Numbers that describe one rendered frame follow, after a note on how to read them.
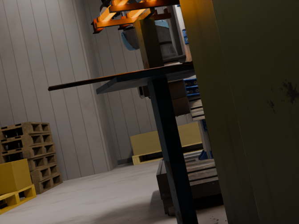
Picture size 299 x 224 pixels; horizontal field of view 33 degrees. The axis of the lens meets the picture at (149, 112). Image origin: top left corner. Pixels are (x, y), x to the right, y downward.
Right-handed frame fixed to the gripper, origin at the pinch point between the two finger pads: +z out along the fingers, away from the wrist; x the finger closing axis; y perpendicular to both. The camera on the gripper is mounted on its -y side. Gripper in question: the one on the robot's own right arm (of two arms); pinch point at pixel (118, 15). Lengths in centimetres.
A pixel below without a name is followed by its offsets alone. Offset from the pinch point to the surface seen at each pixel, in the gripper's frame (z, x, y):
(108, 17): 25.6, 8.8, -18.0
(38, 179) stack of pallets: -216, 85, 339
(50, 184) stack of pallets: -240, 77, 382
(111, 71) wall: -468, -60, 423
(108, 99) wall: -439, -42, 455
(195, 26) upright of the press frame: 70, -9, -37
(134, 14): 24.0, -1.6, -15.1
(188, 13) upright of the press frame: 64, -9, -38
